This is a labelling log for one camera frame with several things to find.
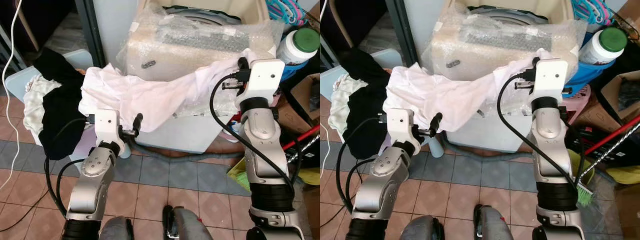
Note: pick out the white top-load washing machine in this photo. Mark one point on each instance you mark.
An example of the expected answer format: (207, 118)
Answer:
(185, 135)
(480, 137)

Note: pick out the clear bubble wrap sheet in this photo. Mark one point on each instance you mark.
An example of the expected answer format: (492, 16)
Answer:
(200, 40)
(500, 40)

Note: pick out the brown cardboard box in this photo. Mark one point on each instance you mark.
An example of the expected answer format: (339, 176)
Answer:
(300, 97)
(612, 87)

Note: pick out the white bottle green lid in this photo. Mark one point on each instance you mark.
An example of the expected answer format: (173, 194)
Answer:
(602, 46)
(297, 45)

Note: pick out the robot right leg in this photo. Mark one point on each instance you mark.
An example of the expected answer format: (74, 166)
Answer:
(492, 225)
(187, 225)

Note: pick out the teal and pink hangers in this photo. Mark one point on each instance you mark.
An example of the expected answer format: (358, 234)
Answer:
(592, 11)
(285, 11)

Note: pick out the black garment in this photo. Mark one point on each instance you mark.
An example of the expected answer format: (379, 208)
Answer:
(367, 120)
(60, 120)

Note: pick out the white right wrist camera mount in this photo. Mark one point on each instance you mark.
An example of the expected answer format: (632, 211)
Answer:
(550, 77)
(264, 80)

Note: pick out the cream crumpled cloth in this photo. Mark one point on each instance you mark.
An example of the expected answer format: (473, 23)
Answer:
(34, 102)
(339, 102)

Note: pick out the yellow dustpan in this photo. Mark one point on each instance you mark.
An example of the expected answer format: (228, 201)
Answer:
(625, 175)
(310, 176)

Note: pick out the pink plastic stool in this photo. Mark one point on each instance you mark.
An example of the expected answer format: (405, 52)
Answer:
(579, 102)

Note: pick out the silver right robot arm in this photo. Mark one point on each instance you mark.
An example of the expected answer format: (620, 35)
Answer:
(262, 145)
(550, 145)

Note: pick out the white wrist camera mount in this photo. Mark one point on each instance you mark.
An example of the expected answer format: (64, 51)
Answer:
(264, 80)
(400, 124)
(550, 77)
(106, 124)

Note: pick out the white shirt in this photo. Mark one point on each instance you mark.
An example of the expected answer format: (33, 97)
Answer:
(150, 97)
(450, 97)

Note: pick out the green bristle brush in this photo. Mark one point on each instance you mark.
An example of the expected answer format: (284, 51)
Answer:
(241, 175)
(585, 196)

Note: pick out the blue plastic basket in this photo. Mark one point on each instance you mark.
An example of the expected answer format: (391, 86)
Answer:
(582, 77)
(291, 72)

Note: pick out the dark grey door frame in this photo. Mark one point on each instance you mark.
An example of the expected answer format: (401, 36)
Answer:
(92, 30)
(402, 30)

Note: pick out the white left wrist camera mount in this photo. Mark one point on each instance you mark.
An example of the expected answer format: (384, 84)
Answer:
(400, 124)
(106, 124)

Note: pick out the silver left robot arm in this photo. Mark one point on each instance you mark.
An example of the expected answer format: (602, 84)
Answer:
(380, 175)
(92, 175)

